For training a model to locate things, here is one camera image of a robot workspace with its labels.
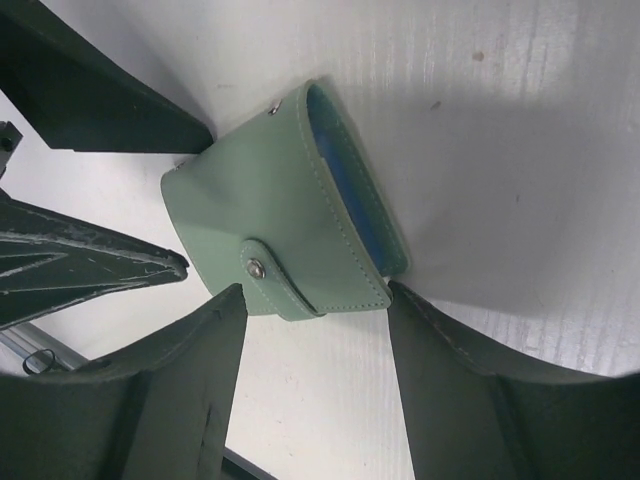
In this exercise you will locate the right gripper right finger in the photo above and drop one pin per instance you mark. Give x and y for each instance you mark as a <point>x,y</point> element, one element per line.
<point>475,408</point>

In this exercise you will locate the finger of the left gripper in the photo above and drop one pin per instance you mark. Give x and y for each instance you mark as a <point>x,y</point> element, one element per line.
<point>51,261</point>
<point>77,98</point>

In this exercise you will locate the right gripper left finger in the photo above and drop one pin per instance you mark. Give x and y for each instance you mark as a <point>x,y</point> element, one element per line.
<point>158,408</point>

